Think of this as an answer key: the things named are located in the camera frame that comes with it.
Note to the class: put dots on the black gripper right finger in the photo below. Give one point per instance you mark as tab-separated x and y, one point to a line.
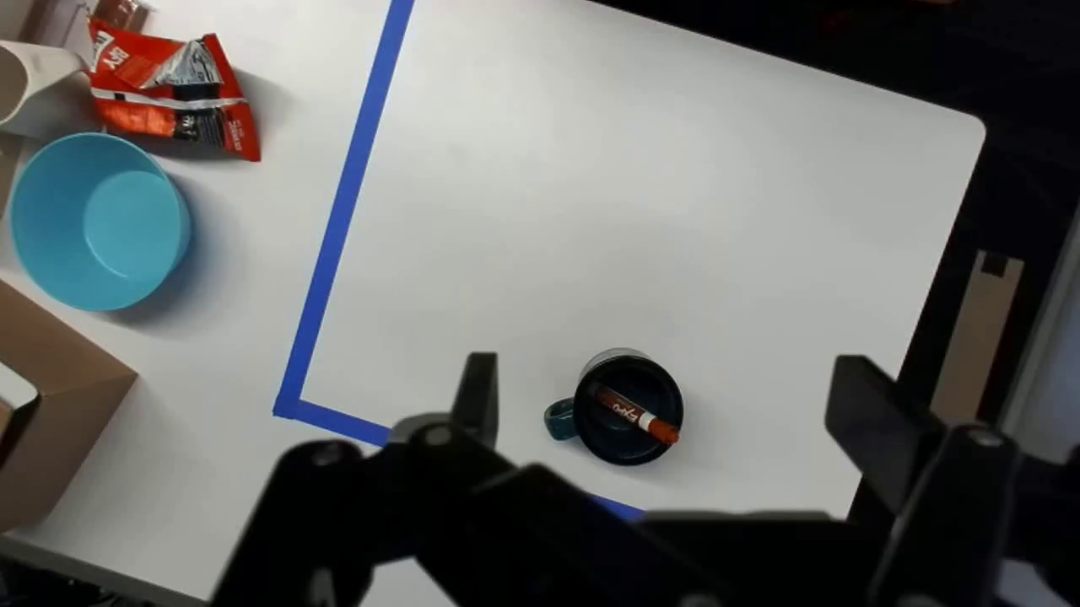
959	497

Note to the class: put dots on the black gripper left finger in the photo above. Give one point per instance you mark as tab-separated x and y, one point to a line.
489	531

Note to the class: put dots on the red Expo marker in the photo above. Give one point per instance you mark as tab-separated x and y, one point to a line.
639	418

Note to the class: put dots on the white cup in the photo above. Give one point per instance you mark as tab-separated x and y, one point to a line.
41	89

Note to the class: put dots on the blue tape line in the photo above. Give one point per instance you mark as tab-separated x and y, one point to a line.
416	262

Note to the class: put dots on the dark green speckled mug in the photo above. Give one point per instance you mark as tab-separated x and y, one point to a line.
598	429

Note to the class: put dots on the brown cardboard strip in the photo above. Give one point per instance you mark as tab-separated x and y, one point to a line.
977	337

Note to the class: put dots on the brown cardboard box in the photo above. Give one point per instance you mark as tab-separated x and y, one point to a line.
75	389

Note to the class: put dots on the light blue plastic bowl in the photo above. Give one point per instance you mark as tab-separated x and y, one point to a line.
101	223

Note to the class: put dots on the red snack bag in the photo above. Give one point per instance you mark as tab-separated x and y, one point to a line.
171	89

